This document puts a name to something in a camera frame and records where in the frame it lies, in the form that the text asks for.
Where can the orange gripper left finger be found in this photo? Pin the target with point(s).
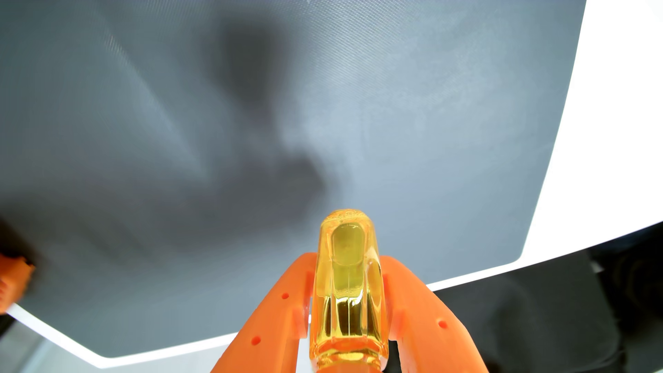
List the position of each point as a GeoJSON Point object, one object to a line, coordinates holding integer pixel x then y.
{"type": "Point", "coordinates": [274, 321]}

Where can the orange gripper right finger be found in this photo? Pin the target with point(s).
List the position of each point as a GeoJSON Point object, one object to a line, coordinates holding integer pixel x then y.
{"type": "Point", "coordinates": [430, 331]}

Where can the yellow eyedrops bottle orange cap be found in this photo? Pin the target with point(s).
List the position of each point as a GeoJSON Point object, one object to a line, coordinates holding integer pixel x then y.
{"type": "Point", "coordinates": [348, 290]}

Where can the black fabric bag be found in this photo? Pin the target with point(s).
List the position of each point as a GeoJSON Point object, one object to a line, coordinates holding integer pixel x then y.
{"type": "Point", "coordinates": [528, 321]}

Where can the person's body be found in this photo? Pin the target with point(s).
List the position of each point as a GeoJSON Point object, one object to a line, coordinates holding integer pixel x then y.
{"type": "Point", "coordinates": [642, 290]}

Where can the grey textured desk mat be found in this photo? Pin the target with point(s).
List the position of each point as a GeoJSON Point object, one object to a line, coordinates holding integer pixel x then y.
{"type": "Point", "coordinates": [388, 103]}

